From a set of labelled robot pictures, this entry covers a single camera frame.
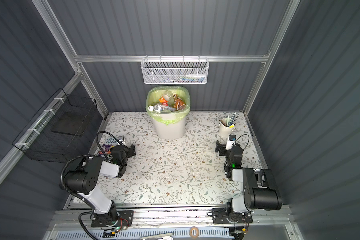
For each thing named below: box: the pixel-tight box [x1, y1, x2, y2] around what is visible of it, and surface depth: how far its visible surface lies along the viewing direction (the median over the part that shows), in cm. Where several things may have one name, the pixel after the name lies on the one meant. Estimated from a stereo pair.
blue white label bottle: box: [148, 104, 177, 112], surface depth 84 cm
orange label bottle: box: [159, 96, 169, 106], surface depth 98 cm
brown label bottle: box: [173, 93, 186, 111], surface depth 89 cm
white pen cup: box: [219, 117, 235, 138], surface depth 102 cm
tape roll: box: [189, 226, 200, 239], surface depth 72 cm
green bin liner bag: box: [146, 86, 191, 126], surface depth 88 cm
